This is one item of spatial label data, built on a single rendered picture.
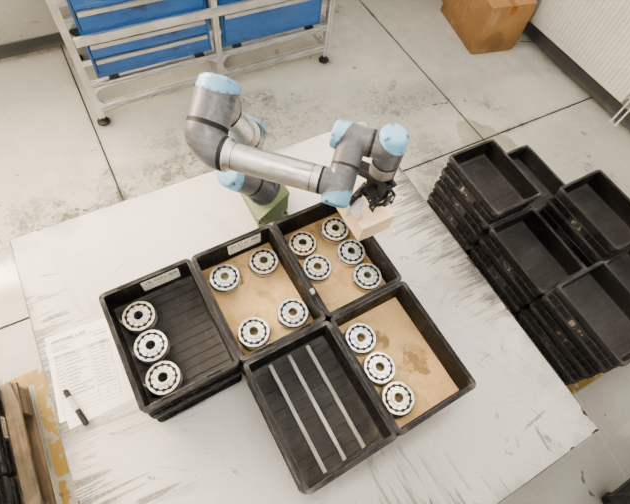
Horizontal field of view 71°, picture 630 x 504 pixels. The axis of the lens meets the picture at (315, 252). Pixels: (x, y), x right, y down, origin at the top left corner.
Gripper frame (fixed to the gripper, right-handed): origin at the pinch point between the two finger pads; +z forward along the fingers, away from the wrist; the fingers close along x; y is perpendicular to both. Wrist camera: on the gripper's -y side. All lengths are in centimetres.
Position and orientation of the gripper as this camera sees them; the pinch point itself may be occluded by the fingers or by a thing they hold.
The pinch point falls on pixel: (364, 206)
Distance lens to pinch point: 142.0
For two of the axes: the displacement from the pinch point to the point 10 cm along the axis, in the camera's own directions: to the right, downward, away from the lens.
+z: -1.0, 4.7, 8.8
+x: 8.8, -3.7, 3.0
